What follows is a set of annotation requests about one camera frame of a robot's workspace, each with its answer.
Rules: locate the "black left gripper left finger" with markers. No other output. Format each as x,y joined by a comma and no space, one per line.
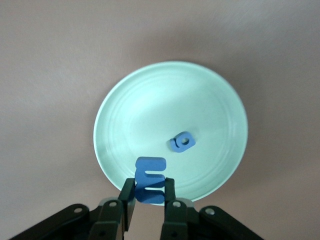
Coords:
110,215

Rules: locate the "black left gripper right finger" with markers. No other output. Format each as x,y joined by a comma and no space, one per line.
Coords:
175,215

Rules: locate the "blue foam letter E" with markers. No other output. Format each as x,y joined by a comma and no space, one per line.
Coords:
150,165

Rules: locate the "blue foam letter g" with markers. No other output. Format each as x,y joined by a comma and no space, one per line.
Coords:
178,147

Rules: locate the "pale green plate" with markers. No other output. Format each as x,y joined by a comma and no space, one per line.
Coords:
162,105

